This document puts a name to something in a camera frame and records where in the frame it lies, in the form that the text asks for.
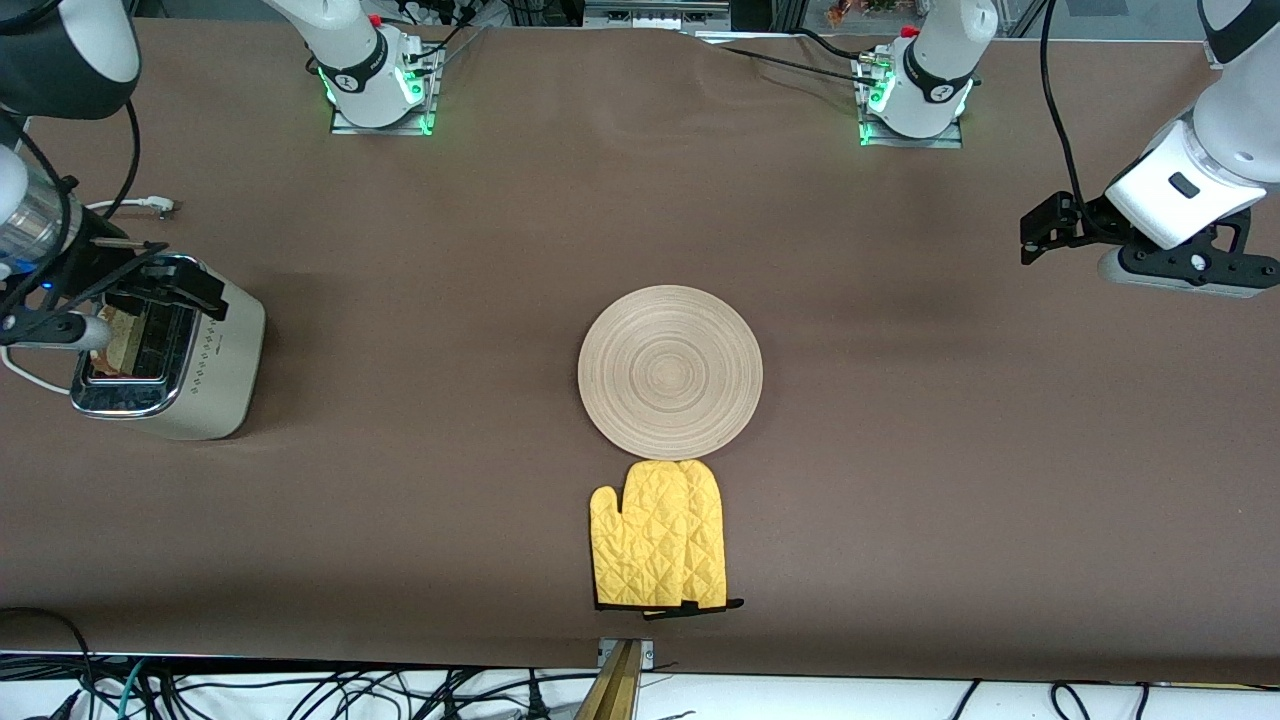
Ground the black cable on table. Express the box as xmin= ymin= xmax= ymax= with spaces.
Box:
xmin=700 ymin=28 xmax=886 ymax=89

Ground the grey power strip box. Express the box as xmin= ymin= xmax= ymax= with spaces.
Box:
xmin=583 ymin=0 xmax=732 ymax=30

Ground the wooden beam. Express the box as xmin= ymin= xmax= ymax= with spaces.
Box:
xmin=575 ymin=640 xmax=643 ymax=720

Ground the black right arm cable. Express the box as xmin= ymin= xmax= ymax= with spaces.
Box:
xmin=8 ymin=100 xmax=142 ymax=301

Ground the brown table cover cloth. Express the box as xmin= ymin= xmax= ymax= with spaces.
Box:
xmin=0 ymin=18 xmax=1280 ymax=686

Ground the black looped cable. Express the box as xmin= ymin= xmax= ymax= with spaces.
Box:
xmin=0 ymin=606 xmax=97 ymax=720

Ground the cream and chrome toaster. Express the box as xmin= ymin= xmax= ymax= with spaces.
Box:
xmin=70 ymin=255 xmax=267 ymax=442

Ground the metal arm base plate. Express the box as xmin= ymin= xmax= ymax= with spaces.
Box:
xmin=858 ymin=50 xmax=965 ymax=149
xmin=330 ymin=40 xmax=442 ymax=137

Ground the round wooden plate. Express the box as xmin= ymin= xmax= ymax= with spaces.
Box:
xmin=578 ymin=285 xmax=764 ymax=462

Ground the black cable tangle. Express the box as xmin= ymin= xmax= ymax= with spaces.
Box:
xmin=150 ymin=665 xmax=601 ymax=720

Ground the small metal bracket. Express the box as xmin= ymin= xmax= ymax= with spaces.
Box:
xmin=597 ymin=638 xmax=657 ymax=669

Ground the yellow quilted oven mitt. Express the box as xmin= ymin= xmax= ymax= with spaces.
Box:
xmin=589 ymin=458 xmax=701 ymax=613
xmin=680 ymin=459 xmax=746 ymax=617

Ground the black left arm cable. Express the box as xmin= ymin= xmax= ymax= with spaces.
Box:
xmin=1038 ymin=0 xmax=1091 ymax=206

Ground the slice of brown bread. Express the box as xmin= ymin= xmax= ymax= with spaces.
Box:
xmin=98 ymin=305 xmax=147 ymax=373

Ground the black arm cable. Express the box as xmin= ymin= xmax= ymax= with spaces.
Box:
xmin=1038 ymin=0 xmax=1091 ymax=206
xmin=8 ymin=100 xmax=142 ymax=301

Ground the teal cable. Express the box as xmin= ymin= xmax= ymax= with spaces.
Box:
xmin=116 ymin=658 xmax=151 ymax=720

